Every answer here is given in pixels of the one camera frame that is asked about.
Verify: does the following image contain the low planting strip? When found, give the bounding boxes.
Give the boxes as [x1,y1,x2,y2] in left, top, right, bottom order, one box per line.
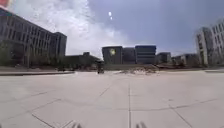
[114,63,224,75]

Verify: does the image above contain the pale paved plaza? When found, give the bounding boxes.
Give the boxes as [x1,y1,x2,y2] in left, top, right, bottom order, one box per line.
[0,69,224,128]

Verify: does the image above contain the low dark building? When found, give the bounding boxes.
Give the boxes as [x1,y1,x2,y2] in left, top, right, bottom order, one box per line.
[63,51,103,70]

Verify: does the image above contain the dark building of three blocks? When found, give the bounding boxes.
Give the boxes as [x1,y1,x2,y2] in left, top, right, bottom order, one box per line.
[101,44,157,66]

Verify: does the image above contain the small dark building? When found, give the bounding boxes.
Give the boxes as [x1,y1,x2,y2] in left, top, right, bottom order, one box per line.
[155,51,173,65]

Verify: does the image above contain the low wide building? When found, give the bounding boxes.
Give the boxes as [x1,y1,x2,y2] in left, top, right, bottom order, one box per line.
[172,53,201,67]

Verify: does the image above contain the raised stone ledge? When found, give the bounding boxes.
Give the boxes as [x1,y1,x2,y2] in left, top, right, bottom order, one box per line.
[0,67,76,77]

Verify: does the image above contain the large dark building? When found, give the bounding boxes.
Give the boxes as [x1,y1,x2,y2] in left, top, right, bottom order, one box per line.
[0,7,68,67]

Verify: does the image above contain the pale multi-storey building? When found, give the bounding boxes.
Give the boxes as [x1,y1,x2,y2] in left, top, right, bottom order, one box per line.
[195,19,224,66]

